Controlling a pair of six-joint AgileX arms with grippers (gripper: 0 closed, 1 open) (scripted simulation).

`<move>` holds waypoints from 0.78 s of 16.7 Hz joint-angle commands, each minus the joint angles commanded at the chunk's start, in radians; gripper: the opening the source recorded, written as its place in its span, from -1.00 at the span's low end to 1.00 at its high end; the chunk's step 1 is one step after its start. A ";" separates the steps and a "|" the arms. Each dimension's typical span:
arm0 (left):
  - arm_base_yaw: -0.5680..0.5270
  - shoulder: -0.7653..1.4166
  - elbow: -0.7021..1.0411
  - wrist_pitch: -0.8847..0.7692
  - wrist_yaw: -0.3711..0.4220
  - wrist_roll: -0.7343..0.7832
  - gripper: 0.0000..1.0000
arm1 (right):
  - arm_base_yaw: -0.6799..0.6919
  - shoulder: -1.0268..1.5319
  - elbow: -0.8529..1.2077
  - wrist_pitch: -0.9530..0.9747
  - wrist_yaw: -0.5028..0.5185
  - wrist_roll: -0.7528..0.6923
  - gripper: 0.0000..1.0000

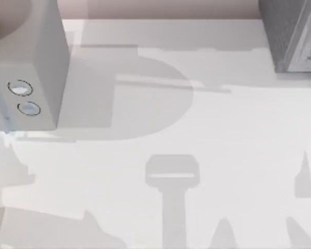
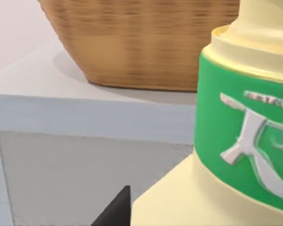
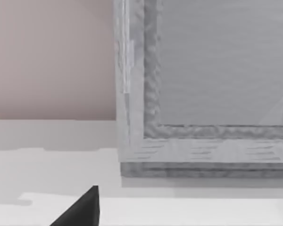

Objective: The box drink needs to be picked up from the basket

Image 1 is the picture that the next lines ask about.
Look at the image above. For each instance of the smaller microwave knob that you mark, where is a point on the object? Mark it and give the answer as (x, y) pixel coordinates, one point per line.
(29, 108)

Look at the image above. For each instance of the pale microwave oven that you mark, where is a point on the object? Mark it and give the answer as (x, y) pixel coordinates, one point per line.
(39, 52)

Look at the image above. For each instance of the larger microwave knob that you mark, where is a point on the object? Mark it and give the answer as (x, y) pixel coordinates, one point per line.
(20, 88)

